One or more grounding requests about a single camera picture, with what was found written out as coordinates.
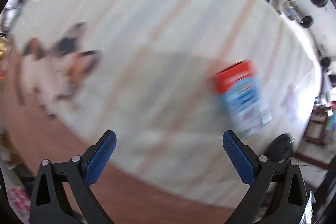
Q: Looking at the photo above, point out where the red blue small packet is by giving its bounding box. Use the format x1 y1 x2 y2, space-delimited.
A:
213 60 272 139

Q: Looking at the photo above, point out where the black round lid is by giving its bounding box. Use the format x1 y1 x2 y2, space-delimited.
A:
264 133 294 162

